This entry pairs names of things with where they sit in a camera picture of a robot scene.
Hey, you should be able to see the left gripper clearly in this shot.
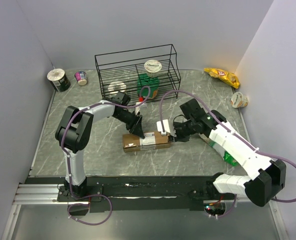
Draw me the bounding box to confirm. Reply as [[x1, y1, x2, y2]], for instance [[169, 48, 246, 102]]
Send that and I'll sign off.
[[114, 109, 145, 139]]

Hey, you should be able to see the brown cardboard express box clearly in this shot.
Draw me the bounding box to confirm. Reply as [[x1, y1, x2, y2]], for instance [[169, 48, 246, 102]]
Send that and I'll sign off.
[[122, 131, 171, 153]]

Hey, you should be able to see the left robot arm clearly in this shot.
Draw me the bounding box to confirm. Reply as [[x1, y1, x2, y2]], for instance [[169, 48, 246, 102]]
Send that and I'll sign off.
[[55, 91, 145, 201]]

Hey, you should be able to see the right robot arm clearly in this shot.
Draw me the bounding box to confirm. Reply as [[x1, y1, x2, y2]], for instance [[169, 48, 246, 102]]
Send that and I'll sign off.
[[174, 99, 286, 207]]

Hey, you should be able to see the green cassava chips bag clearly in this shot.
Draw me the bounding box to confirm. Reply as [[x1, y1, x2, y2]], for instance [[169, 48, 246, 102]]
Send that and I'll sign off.
[[199, 134, 238, 167]]

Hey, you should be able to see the Chobani yogurt cup right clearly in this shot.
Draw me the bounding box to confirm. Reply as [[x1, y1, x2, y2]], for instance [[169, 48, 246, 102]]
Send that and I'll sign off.
[[230, 92, 249, 109]]

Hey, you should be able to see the Chobani yogurt cup in rack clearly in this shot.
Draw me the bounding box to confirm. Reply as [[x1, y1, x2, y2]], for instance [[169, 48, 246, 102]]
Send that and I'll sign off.
[[144, 59, 162, 78]]

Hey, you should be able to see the yellow Lays chips bag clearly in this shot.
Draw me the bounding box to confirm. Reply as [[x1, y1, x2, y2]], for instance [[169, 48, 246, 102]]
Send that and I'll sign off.
[[203, 67, 240, 89]]

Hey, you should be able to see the purple yogurt cup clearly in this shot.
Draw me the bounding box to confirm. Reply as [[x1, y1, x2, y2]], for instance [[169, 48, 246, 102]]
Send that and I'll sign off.
[[74, 71, 88, 86]]

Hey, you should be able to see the black can white lid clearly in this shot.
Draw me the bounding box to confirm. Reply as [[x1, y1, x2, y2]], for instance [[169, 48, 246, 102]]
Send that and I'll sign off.
[[47, 68, 71, 92]]

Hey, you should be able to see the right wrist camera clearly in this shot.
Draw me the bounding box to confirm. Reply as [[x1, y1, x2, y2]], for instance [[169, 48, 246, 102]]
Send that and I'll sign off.
[[156, 119, 176, 137]]

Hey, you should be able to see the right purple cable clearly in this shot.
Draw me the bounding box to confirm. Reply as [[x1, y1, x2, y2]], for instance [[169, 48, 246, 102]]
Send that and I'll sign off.
[[159, 89, 296, 203]]

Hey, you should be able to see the black wire rack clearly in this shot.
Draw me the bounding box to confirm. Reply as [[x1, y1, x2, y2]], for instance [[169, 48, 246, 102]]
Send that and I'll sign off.
[[94, 44, 181, 104]]

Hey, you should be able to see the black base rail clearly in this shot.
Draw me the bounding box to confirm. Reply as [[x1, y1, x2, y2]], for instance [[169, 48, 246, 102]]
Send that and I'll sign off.
[[25, 175, 239, 213]]

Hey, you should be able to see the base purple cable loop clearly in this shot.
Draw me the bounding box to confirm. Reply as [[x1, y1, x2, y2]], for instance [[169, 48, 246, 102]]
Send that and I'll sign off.
[[67, 194, 114, 227]]

